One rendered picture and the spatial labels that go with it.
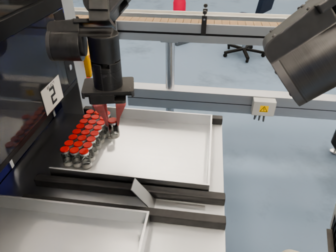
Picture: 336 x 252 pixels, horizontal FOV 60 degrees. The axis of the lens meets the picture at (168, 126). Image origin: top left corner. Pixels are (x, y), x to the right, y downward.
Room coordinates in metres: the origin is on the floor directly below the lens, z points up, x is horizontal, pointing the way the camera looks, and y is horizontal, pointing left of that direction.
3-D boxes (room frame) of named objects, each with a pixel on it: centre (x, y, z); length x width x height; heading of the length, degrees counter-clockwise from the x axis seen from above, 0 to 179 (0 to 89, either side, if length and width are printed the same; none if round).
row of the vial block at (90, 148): (0.57, 0.18, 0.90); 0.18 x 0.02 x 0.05; 172
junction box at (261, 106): (1.38, -0.53, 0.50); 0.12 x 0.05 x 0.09; 82
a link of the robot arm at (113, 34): (0.53, 0.12, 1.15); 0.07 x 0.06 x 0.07; 92
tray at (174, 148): (0.56, 0.07, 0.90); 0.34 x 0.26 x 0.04; 82
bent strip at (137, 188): (0.38, 0.00, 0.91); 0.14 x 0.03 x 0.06; 82
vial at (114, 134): (0.53, 0.12, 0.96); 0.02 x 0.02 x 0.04
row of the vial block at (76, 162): (0.58, 0.20, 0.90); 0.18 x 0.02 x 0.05; 172
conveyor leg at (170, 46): (1.51, -0.01, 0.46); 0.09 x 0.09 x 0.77; 82
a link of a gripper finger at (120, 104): (0.53, 0.12, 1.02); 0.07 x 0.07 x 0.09; 6
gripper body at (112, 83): (0.53, 0.12, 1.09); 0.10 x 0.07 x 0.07; 96
